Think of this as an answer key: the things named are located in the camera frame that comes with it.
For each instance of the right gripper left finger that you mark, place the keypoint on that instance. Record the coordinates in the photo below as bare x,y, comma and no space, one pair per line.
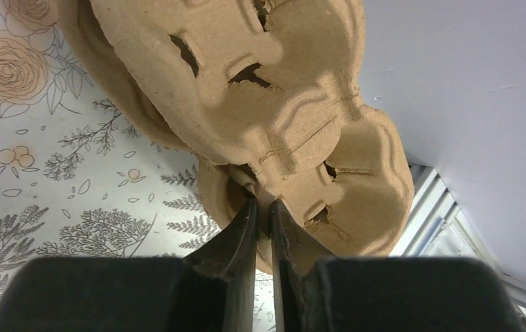
211,289

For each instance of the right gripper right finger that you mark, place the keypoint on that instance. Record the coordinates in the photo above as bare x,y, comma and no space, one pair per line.
315,290

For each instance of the single brown cup carrier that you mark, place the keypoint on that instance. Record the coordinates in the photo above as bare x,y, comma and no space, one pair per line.
273,85

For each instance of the floral tablecloth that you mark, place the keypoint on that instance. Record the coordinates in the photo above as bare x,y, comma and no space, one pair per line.
76,177

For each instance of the brown cardboard cup carrier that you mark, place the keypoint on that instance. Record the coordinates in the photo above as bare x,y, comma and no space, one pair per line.
223,189

